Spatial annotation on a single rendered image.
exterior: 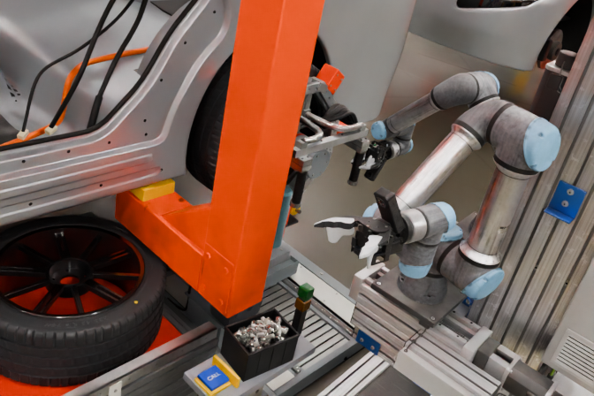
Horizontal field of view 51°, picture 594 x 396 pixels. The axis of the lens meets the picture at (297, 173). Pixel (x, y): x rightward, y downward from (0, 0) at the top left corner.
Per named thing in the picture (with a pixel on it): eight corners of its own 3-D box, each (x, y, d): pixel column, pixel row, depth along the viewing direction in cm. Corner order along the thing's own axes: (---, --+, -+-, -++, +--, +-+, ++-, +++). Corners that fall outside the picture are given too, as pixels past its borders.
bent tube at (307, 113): (329, 110, 259) (334, 87, 254) (365, 130, 249) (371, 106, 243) (300, 118, 247) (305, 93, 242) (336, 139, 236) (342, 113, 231)
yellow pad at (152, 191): (153, 176, 246) (154, 164, 244) (174, 193, 238) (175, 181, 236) (121, 184, 236) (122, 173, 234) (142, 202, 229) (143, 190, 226)
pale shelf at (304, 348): (279, 323, 225) (281, 317, 223) (314, 353, 215) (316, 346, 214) (182, 379, 195) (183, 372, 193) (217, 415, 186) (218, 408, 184)
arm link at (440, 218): (452, 239, 152) (463, 210, 148) (421, 249, 146) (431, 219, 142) (429, 222, 157) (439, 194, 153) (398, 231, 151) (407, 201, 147)
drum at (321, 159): (290, 152, 264) (296, 122, 257) (327, 176, 252) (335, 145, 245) (266, 160, 254) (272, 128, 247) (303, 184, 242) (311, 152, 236)
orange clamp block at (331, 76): (319, 88, 259) (331, 70, 259) (333, 95, 255) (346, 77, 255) (312, 80, 253) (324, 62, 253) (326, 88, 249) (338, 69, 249)
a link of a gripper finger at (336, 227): (311, 244, 139) (353, 248, 139) (315, 220, 137) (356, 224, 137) (311, 238, 142) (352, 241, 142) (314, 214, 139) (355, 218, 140)
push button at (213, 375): (214, 369, 196) (215, 363, 195) (228, 383, 192) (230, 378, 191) (196, 379, 191) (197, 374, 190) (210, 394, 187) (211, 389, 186)
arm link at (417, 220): (429, 217, 142) (404, 201, 148) (415, 220, 139) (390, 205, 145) (423, 246, 145) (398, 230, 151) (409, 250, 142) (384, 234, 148)
